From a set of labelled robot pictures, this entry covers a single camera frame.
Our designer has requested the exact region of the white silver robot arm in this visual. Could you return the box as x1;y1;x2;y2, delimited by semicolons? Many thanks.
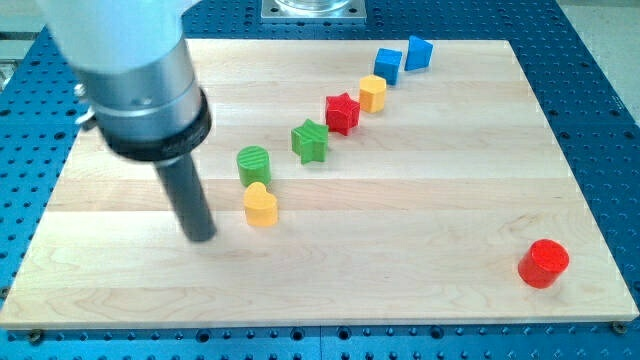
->
37;0;211;162

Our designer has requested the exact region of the yellow heart block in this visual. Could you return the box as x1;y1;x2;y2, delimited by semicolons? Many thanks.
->
243;182;278;227

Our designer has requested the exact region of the light wooden board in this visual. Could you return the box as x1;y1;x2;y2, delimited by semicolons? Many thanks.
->
1;39;638;330

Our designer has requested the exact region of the green star block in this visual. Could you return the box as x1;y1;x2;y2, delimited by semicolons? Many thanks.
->
291;119;329;164

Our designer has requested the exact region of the green cylinder block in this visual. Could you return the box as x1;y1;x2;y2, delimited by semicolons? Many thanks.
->
236;145;271;187

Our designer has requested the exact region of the red star block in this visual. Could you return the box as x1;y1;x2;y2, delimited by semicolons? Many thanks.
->
325;93;360;136

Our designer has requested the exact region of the yellow hexagon block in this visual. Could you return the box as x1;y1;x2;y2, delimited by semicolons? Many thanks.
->
359;75;387;113

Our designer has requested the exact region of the blue cube block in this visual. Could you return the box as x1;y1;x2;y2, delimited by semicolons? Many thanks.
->
373;48;402;86

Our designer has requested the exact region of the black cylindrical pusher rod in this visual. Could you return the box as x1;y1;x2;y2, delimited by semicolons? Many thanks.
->
154;153;217;242

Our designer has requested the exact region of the blue triangle block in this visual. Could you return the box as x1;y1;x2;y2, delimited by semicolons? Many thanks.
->
404;35;434;71

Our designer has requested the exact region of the red cylinder block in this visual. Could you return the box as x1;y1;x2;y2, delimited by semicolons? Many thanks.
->
517;239;570;289

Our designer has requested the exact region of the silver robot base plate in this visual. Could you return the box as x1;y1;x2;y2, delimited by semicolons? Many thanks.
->
260;0;367;24

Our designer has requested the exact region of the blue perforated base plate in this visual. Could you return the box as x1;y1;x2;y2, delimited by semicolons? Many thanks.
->
1;1;639;359

